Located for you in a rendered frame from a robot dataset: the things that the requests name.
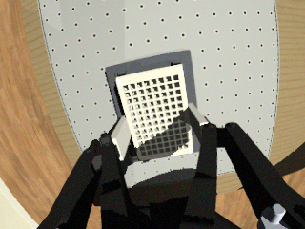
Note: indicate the pale grey perforated base plate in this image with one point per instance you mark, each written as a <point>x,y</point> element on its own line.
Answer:
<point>234,46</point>

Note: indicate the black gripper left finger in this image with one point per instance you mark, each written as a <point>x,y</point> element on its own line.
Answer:
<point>72,207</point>

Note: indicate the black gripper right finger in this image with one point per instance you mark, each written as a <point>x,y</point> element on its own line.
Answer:
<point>275,204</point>

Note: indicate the white well plate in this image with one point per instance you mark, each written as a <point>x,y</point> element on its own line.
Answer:
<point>143,113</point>

